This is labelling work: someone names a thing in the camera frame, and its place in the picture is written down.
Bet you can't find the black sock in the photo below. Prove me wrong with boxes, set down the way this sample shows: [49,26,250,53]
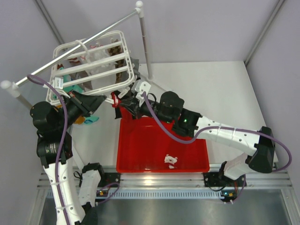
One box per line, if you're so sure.
[115,106,131,119]

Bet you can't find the grey sock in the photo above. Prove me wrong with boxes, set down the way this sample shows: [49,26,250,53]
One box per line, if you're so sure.
[130,57,141,80]

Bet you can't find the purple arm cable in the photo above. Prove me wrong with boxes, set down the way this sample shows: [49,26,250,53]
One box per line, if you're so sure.
[142,91,293,204]
[26,74,120,225]

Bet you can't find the metal and white drying rack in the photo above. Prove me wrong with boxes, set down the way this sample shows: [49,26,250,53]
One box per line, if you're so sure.
[0,0,175,167]

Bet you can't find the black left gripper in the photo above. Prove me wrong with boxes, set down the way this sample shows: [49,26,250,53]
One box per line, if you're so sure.
[56,88,106,130]

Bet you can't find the mustard yellow sock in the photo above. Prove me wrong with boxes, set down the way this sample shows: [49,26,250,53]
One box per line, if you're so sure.
[56,105,85,125]

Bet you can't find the white plastic sock hanger frame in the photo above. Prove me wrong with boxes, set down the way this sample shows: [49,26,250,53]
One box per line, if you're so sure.
[49,30,136,96]

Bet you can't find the white clothes peg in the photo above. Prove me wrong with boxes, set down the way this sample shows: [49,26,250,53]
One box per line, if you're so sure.
[118,86,130,99]

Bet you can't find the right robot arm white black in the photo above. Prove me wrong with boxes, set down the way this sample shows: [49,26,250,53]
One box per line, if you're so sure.
[120,91,275,186]

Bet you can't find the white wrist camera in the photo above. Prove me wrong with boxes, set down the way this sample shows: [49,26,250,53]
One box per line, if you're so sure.
[131,80,151,101]
[52,77,64,90]

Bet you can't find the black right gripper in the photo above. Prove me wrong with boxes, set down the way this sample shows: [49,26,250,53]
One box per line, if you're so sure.
[120,94,173,124]

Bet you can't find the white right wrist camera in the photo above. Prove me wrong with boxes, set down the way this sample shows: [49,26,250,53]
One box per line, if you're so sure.
[131,80,151,101]

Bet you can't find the aluminium rail base frame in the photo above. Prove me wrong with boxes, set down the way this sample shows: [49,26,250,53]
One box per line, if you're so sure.
[37,164,293,200]

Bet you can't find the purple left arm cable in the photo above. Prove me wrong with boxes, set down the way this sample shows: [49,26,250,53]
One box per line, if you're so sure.
[26,74,120,225]

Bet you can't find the brown white striped sock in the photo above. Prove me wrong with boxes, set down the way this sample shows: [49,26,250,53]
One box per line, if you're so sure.
[67,55,91,89]

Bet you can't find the brown argyle sock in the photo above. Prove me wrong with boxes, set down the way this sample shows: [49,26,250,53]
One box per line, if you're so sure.
[108,46,124,83]

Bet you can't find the teal patterned sock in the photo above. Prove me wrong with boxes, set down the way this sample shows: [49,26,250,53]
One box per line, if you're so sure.
[83,115,99,125]
[56,64,83,92]

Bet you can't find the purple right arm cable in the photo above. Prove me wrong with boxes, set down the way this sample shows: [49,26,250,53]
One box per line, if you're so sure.
[142,91,293,204]

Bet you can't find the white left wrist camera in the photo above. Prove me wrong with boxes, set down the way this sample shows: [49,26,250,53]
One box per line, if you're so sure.
[52,77,64,90]

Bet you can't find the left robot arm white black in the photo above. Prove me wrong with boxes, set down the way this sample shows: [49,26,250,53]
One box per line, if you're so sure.
[30,91,106,225]

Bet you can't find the white sock with red trim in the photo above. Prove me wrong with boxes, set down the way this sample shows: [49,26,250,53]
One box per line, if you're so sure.
[84,42,113,75]

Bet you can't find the red plastic bin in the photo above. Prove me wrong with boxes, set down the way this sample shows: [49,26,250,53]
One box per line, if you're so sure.
[116,117,210,173]

